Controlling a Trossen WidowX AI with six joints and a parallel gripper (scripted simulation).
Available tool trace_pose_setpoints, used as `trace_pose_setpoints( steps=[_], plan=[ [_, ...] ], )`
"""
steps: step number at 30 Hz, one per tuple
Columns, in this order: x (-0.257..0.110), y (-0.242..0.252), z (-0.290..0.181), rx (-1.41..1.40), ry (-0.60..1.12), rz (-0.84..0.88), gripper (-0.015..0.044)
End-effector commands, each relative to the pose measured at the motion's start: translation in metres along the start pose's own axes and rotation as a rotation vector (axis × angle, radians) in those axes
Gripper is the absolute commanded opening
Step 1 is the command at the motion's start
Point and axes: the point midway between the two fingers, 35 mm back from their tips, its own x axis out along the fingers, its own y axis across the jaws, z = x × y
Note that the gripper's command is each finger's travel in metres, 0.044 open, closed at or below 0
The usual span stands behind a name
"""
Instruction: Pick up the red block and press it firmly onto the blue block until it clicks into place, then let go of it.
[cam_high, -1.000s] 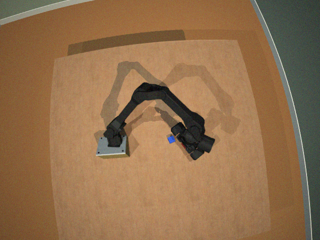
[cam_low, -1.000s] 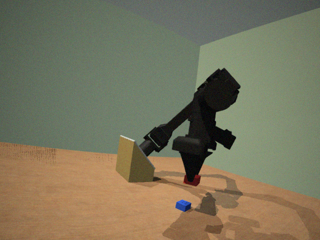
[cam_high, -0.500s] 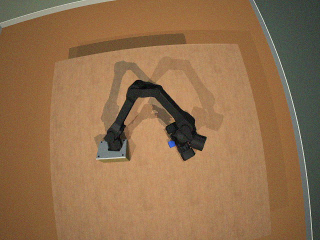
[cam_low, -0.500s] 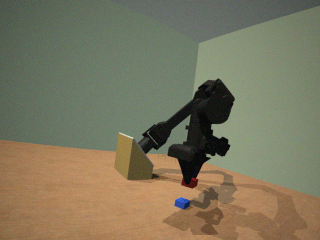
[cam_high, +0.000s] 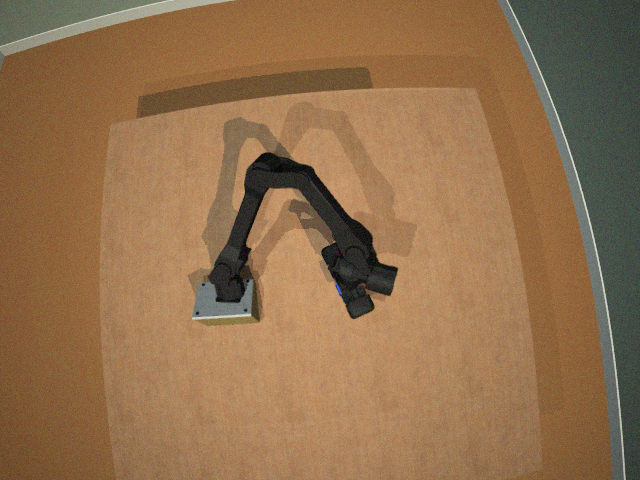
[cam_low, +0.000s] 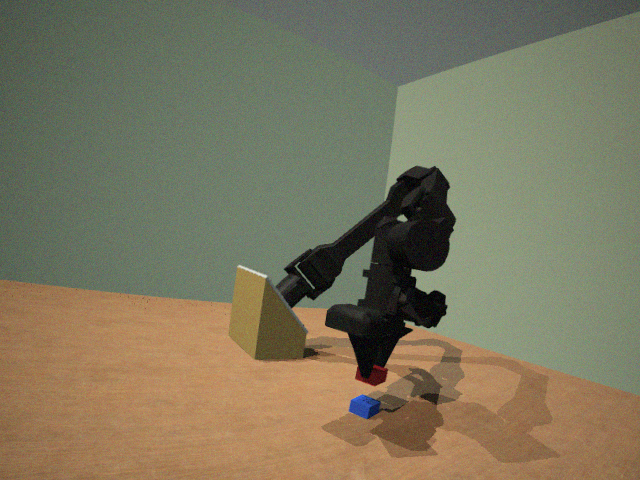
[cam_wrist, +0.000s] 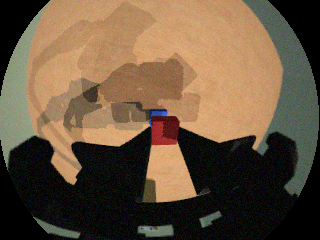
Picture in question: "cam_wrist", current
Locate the blue block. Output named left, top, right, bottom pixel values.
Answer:
left=149, top=109, right=168, bottom=127

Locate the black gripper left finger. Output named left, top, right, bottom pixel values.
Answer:
left=71, top=127, right=152, bottom=201

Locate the red block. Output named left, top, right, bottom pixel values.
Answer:
left=151, top=116, right=180, bottom=145

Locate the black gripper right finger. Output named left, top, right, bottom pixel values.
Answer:
left=177, top=127, right=257, bottom=196

